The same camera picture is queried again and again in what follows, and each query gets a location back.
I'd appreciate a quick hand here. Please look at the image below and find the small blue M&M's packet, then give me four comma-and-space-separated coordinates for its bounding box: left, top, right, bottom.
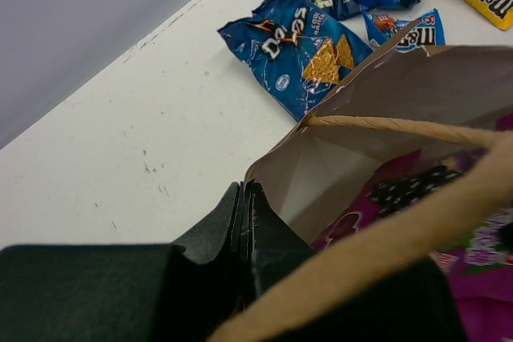
362, 8, 447, 53

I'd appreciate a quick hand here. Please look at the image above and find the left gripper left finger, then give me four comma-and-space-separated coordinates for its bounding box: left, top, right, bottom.
172, 182, 241, 264

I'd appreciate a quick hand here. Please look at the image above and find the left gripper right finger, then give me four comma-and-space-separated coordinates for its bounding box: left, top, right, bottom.
242, 181, 316, 302

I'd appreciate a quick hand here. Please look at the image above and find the brown paper bag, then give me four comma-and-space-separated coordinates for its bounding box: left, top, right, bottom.
211, 38, 512, 341

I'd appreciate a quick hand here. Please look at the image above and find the blue Doritos chips bag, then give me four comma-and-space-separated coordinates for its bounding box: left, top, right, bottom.
218, 0, 372, 121

